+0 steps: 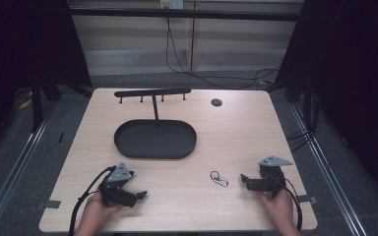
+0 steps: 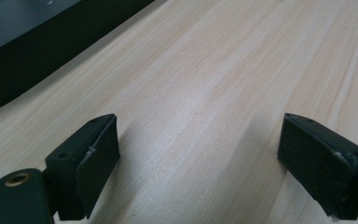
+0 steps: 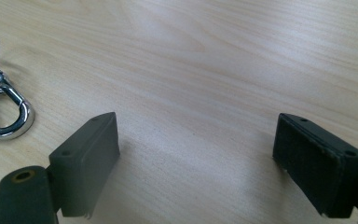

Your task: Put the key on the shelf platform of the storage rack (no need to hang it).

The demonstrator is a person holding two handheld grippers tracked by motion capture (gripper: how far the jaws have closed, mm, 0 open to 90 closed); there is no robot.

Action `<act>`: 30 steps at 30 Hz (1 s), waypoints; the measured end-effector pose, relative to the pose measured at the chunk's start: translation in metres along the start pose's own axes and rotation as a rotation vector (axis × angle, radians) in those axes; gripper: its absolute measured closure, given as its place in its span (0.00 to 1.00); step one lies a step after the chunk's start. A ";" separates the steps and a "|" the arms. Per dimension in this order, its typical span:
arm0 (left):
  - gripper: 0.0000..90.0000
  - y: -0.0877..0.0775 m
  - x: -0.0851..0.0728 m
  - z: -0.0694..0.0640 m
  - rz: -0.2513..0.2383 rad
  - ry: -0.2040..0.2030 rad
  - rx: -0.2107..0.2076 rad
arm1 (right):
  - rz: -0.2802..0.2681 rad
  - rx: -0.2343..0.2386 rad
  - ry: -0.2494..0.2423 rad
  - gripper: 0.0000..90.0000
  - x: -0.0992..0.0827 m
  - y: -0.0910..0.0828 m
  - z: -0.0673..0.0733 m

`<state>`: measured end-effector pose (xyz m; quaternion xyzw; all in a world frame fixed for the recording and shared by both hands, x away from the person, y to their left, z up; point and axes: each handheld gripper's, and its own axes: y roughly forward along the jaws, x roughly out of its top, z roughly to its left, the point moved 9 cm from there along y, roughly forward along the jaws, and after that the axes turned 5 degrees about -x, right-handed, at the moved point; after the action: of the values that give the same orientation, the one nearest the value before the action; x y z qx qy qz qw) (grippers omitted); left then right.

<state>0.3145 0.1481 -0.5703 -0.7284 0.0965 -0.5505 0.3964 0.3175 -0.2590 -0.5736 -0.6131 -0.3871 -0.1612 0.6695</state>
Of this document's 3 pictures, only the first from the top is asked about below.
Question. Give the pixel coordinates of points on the person's right hand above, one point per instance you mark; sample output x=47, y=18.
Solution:
x=280, y=209

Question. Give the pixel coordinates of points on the black hook rack with tray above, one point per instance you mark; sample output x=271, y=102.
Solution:
x=156, y=139

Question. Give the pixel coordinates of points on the white wall socket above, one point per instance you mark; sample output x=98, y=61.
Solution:
x=171, y=4

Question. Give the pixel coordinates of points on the small black floor strip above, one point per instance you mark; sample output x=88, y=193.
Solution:
x=61, y=137

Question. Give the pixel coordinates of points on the metal floor rail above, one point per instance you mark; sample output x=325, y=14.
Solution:
x=328, y=170
x=10, y=183

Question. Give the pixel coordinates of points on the round black table grommet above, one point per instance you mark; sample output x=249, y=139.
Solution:
x=216, y=102

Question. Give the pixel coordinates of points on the black horizontal frame bar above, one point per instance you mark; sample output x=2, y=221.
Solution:
x=183, y=14

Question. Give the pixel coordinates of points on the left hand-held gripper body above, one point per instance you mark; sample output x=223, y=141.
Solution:
x=119, y=173

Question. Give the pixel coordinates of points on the person's left hand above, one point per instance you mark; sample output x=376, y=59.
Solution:
x=95, y=206

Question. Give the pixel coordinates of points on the black metal stand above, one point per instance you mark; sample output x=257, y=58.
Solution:
x=36, y=105
x=307, y=105

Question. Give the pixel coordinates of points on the black curtain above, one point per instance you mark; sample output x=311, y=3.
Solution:
x=23, y=49
x=351, y=82

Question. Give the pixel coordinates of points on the grey tape strip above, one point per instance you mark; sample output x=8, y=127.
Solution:
x=307, y=199
x=48, y=204

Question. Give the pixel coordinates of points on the yellow tape scrap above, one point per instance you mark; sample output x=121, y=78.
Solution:
x=24, y=104

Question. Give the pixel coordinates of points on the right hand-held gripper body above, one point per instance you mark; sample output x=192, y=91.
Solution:
x=270, y=173

